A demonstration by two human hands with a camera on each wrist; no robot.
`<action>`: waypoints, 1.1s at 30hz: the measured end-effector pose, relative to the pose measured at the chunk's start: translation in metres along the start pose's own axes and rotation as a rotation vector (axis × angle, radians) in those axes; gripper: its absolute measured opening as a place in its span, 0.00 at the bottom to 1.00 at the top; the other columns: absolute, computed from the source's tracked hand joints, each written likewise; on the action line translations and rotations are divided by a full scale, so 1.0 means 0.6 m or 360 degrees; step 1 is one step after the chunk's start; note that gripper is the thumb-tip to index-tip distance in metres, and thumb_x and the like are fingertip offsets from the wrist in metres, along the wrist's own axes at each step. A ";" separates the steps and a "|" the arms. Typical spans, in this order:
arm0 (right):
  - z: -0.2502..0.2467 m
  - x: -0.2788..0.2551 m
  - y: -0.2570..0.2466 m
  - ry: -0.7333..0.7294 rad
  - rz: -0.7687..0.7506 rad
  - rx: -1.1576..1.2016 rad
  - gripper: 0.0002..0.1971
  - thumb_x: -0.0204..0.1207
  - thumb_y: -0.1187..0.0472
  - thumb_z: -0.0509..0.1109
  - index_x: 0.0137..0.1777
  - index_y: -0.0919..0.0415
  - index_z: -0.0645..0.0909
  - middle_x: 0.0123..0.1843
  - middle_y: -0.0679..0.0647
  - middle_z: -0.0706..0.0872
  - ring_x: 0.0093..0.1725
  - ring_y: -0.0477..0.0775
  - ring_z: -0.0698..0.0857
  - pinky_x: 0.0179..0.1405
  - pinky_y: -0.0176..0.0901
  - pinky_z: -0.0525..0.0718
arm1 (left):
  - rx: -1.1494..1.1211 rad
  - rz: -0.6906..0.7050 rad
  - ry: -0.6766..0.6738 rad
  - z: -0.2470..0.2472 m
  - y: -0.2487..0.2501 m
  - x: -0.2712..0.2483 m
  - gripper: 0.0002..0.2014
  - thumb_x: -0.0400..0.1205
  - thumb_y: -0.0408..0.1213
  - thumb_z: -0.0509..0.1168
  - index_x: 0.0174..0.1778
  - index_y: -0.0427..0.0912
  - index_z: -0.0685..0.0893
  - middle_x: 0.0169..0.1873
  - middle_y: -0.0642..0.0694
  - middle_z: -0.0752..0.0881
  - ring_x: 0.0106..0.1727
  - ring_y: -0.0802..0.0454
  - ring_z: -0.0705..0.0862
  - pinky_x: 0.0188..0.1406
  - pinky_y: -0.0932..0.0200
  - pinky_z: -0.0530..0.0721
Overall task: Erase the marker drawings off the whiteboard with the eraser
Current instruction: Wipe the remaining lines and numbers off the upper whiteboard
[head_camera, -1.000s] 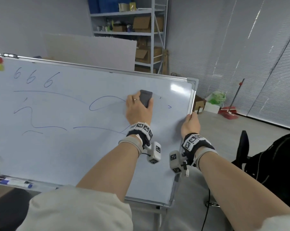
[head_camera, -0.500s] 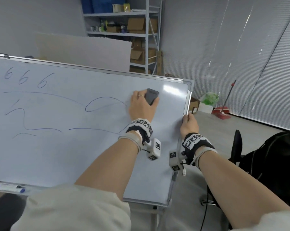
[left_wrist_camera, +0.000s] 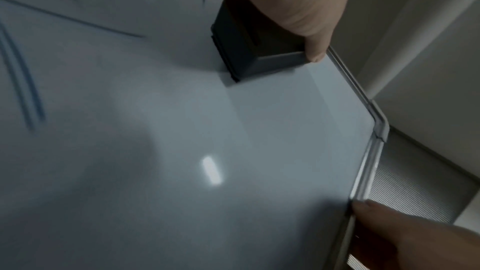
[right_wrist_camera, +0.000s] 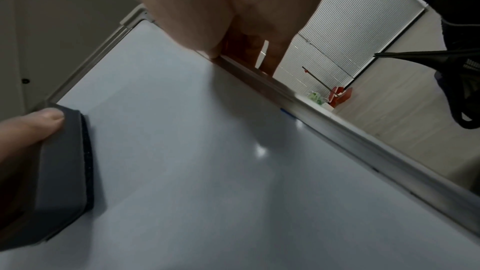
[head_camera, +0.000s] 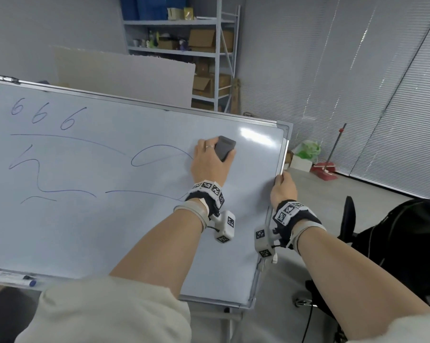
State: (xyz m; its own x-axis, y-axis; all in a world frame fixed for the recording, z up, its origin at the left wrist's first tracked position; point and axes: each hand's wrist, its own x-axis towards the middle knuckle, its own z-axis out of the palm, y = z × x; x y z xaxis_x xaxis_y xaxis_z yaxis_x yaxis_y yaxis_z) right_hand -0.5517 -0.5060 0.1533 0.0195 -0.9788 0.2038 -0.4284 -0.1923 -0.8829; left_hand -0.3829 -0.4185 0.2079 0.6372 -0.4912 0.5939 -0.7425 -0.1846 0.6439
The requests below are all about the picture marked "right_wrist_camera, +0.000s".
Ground white whiteboard with metal frame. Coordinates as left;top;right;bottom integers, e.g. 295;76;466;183
29;3;480;270

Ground grey window blinds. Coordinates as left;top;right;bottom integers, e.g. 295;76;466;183
273;0;429;89

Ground green plastic bag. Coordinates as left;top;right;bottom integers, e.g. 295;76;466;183
305;90;328;107

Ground person's right hand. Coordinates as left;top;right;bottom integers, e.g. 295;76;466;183
119;0;337;77

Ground red broom with dustpan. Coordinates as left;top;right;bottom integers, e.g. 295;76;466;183
301;65;355;108

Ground black whiteboard eraser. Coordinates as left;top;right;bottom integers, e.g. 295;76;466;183
0;102;95;249

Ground person's left hand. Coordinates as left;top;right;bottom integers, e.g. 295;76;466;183
0;106;67;232

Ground black office chair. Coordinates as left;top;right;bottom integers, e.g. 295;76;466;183
374;0;480;130

